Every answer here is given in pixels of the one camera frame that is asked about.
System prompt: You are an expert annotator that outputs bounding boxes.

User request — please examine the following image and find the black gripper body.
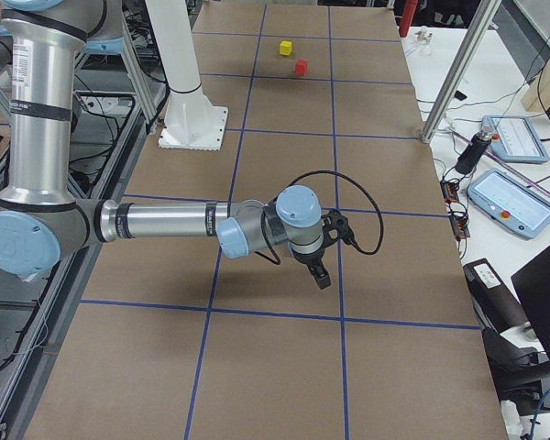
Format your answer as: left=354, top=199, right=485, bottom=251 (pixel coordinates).
left=294, top=237, right=325, bottom=270

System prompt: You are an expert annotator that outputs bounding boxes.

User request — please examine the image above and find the red wooden cube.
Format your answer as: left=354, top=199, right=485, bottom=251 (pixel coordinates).
left=294, top=59, right=309, bottom=77

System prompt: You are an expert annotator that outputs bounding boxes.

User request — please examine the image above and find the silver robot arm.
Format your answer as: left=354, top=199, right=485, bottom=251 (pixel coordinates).
left=0, top=1, right=330, bottom=288

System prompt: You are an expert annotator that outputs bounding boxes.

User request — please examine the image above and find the orange circuit board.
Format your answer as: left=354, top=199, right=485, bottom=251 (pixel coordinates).
left=440, top=179, right=470, bottom=241

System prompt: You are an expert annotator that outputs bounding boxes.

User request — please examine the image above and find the black water bottle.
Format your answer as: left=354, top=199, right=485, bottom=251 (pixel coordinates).
left=455, top=127, right=492, bottom=175

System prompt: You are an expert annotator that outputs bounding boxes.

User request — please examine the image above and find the near teach pendant tablet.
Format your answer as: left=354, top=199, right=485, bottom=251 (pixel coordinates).
left=467, top=169, right=550, bottom=239

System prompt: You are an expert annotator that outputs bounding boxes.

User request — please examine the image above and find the teach pendant tablet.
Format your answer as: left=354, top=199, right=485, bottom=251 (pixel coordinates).
left=482, top=115, right=550, bottom=164
left=467, top=169, right=550, bottom=239

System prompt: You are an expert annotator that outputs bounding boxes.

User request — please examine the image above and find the yellow wooden cube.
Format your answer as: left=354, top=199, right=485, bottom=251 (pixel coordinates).
left=279, top=40, right=293, bottom=57

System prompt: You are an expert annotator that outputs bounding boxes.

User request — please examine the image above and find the black monitor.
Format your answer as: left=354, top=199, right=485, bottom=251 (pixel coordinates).
left=511, top=246, right=550, bottom=357

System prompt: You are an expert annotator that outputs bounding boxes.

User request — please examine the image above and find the far teach pendant tablet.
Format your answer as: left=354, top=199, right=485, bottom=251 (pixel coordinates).
left=482, top=115, right=550, bottom=164

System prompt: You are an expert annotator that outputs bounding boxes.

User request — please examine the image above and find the red cylinder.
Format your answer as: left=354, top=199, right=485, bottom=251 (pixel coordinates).
left=399, top=0, right=418, bottom=38

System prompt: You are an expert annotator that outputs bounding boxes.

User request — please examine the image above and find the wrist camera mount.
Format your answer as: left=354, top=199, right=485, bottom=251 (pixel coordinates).
left=322, top=209, right=357, bottom=248

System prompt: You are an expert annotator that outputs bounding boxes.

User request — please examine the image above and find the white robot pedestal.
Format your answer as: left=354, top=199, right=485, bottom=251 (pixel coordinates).
left=146, top=0, right=228, bottom=151

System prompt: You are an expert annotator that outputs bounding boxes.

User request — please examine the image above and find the aluminium frame post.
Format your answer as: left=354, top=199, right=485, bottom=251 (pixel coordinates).
left=420, top=0, right=502, bottom=144

